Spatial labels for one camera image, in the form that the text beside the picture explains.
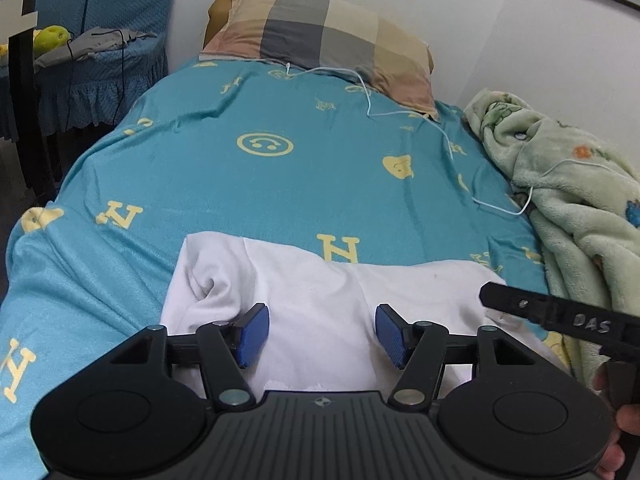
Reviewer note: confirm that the grey cloth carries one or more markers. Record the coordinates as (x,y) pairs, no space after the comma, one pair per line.
(95,46)

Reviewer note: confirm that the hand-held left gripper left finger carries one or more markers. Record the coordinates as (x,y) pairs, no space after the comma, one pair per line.
(252,334)

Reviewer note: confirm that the blue covered chair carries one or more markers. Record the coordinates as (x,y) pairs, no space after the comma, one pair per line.
(130,5)

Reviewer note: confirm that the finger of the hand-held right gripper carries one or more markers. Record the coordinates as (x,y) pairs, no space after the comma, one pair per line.
(510,302)

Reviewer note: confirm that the green fleece blanket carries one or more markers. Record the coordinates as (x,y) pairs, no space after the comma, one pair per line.
(575,200)

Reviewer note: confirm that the plaid pillow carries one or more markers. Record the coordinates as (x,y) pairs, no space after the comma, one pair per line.
(320,35)

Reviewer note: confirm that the person's right hand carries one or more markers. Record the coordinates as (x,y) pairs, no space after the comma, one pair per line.
(612,460)

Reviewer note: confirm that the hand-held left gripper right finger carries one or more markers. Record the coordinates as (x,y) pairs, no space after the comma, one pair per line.
(392,336)

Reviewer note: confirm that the brown pillow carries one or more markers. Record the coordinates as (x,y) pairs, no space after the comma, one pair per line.
(216,17)

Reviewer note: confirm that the white t-shirt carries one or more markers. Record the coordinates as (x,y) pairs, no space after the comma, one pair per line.
(310,300)

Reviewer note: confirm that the dark table with white edge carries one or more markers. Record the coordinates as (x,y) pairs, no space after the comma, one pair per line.
(35,125)

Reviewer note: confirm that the yellow-green plush toy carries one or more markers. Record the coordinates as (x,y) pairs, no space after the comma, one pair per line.
(51,39)

